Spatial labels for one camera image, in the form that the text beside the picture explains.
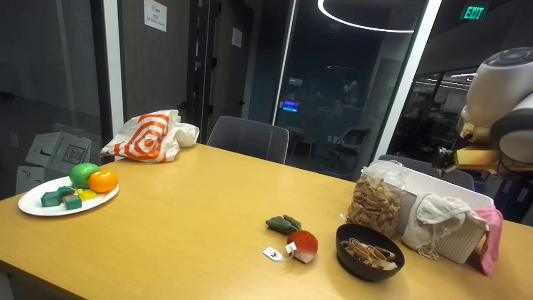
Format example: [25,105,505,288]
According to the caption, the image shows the white plastic basket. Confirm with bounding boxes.
[360,158,497,265]

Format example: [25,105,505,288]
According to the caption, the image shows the white plate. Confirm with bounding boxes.
[17,173,122,218]

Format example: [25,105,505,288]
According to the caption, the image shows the pile of brown snack pieces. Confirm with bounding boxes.
[340,236,400,271]

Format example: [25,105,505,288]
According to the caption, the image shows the ring ceiling light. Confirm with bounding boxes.
[317,0,418,36]

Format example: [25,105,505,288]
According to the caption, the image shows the clear bag of snacks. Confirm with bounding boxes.
[347,165,405,240]

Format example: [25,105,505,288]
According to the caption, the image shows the orange and white shopping bag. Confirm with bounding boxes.
[100,108,202,165]

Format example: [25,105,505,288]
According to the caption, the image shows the small white tag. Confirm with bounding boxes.
[262,245,285,263]

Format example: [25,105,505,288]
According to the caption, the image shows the green bean bag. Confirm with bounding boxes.
[265,213,303,236]

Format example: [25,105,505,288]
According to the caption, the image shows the yellow block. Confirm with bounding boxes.
[75,186,99,203]

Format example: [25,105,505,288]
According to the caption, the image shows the large white wall paper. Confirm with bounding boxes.
[144,0,170,33]

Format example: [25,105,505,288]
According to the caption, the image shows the orange ball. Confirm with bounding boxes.
[87,168,120,195]

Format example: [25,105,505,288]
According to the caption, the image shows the red and white toy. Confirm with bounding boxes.
[285,228,320,265]

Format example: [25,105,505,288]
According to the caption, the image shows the light grey chair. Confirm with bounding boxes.
[207,113,292,166]

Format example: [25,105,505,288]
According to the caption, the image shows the green ball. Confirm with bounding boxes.
[69,161,104,190]

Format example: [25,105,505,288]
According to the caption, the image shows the tan wrist mount bracket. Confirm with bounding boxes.
[453,121,505,173]

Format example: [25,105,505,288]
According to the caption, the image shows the green exit sign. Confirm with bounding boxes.
[458,3,490,23]

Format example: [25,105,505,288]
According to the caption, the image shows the white towel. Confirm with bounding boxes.
[400,190,475,261]

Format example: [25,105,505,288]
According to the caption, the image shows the pink shirt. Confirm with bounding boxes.
[470,205,505,278]

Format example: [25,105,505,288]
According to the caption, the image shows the small white wall paper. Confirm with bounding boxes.
[230,25,245,48]

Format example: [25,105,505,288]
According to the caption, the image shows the black bowl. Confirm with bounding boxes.
[335,221,407,283]

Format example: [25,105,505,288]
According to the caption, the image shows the large cardboard box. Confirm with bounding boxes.
[24,130,97,180]

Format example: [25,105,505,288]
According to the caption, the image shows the small cardboard box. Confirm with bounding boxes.
[15,163,49,195]

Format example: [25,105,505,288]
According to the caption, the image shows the blue lit screen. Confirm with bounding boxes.
[280,98,302,115]

